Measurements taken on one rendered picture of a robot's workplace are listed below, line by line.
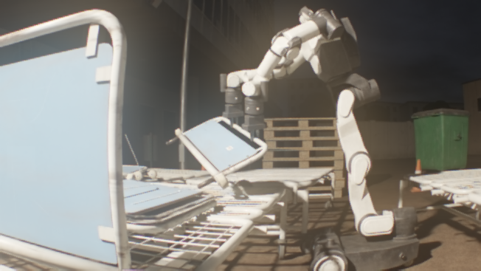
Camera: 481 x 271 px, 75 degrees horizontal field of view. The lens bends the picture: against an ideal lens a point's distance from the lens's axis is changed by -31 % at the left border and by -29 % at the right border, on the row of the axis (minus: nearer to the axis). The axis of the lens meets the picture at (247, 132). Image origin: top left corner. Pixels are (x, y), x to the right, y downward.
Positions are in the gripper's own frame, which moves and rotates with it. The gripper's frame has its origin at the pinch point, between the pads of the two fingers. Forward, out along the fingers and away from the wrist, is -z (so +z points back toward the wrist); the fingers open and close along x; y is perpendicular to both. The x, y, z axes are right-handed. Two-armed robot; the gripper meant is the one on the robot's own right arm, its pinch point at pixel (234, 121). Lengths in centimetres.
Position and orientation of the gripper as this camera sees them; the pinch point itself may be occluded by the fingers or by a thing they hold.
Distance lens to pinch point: 238.7
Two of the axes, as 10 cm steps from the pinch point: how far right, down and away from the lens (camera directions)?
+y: 3.6, 2.4, -9.0
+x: -9.3, 1.1, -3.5
